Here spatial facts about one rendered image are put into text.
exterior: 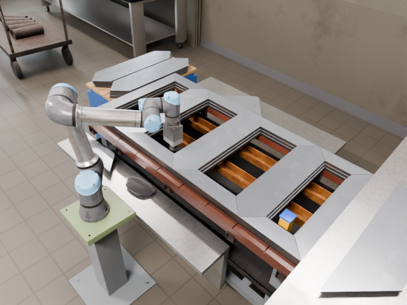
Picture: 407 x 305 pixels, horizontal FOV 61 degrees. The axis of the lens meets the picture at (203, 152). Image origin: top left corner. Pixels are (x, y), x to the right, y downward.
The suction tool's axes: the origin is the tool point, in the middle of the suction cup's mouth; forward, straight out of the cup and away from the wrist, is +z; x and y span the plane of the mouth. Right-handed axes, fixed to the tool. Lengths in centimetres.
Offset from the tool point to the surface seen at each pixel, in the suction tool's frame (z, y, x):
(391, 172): -7, -84, -62
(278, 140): 12, -20, -63
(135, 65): 6, 112, -46
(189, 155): 9.7, -0.7, -10.5
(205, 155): 9.7, -5.7, -17.7
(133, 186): 25.6, 12.8, 19.0
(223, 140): 9.2, -2.0, -34.9
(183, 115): 10.2, 35.1, -33.7
